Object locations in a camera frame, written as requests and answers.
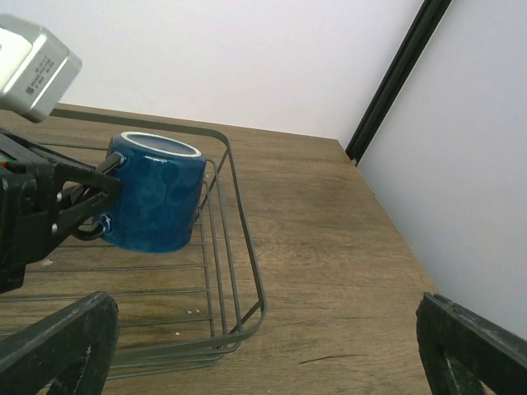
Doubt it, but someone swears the grey wire dish rack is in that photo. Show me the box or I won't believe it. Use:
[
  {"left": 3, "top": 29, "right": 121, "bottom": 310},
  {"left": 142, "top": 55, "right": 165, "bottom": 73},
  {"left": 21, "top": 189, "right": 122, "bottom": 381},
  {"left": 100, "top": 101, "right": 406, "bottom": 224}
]
[{"left": 1, "top": 109, "right": 266, "bottom": 379}]

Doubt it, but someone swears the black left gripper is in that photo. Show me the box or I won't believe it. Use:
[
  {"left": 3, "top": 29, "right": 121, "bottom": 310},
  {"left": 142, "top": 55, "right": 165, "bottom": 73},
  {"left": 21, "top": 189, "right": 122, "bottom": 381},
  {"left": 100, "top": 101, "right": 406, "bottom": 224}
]
[{"left": 1, "top": 128, "right": 124, "bottom": 293}]

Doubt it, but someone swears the blue ceramic mug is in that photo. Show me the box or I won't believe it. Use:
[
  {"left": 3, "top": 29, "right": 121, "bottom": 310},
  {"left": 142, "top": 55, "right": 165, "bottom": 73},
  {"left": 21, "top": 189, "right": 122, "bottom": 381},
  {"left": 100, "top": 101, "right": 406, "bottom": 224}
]
[{"left": 72, "top": 131, "right": 208, "bottom": 255}]

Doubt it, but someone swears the black right frame post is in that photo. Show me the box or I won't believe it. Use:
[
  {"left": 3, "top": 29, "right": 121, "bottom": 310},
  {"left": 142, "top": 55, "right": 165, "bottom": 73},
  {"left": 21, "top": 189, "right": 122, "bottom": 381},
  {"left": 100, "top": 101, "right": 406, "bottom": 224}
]
[{"left": 346, "top": 0, "right": 451, "bottom": 165}]

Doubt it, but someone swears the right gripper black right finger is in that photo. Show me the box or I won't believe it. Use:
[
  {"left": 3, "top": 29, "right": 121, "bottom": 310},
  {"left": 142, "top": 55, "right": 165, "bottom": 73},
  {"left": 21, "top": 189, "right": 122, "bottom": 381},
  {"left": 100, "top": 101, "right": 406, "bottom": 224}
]
[{"left": 416, "top": 292, "right": 526, "bottom": 394}]

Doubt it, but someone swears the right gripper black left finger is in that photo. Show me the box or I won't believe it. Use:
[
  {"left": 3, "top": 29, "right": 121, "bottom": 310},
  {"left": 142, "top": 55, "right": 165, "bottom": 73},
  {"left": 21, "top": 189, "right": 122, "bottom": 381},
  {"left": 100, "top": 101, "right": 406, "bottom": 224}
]
[{"left": 1, "top": 291, "right": 119, "bottom": 394}]

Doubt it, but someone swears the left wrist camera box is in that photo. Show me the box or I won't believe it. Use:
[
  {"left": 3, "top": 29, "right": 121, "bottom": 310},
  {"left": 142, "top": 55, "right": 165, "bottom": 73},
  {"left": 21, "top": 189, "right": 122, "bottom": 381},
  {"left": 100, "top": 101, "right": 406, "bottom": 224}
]
[{"left": 1, "top": 13, "right": 82, "bottom": 123}]

